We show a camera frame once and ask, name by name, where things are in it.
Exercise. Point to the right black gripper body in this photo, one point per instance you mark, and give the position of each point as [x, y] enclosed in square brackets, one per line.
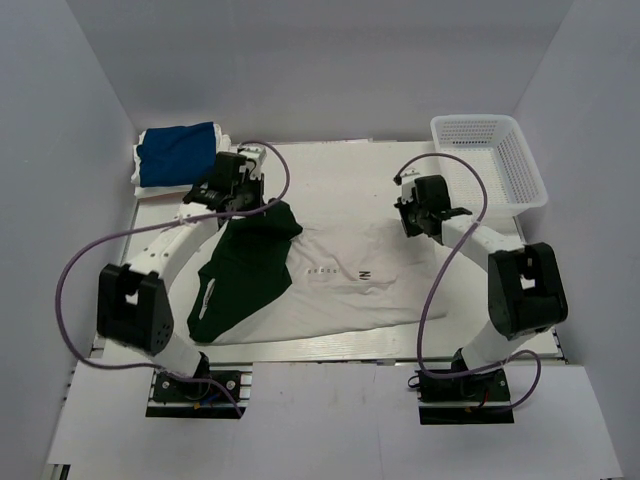
[413, 213]

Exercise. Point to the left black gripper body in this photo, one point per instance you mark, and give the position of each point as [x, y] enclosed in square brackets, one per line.
[249, 194]

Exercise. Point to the blue t shirt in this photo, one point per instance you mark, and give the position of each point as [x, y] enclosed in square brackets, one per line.
[176, 156]

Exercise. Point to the white green raglan t shirt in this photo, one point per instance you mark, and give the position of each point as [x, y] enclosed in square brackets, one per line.
[273, 279]

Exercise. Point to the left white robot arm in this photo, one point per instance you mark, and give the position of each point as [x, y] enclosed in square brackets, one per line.
[133, 304]

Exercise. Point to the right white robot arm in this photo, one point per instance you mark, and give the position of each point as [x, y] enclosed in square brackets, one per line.
[525, 294]

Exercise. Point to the white plastic basket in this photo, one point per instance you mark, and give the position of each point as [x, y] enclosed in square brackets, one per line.
[496, 148]

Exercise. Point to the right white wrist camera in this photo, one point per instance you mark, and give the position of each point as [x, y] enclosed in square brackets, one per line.
[407, 183]

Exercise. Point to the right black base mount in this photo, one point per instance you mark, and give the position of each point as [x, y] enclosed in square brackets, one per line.
[482, 399]

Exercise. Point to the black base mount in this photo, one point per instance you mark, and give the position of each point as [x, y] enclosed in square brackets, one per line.
[169, 398]
[482, 399]

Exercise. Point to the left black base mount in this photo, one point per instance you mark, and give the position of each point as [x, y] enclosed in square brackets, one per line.
[169, 398]

